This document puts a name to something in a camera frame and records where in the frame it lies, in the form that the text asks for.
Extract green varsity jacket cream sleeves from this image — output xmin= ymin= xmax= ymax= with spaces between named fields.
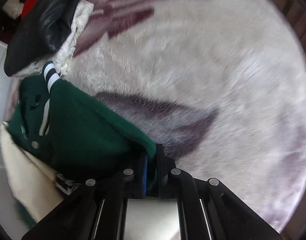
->
xmin=0 ymin=61 xmax=156 ymax=225

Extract floral purple bed blanket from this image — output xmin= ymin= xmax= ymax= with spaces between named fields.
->
xmin=61 ymin=0 xmax=306 ymax=232

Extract folded black leather garment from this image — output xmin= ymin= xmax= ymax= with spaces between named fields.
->
xmin=4 ymin=0 xmax=80 ymax=77

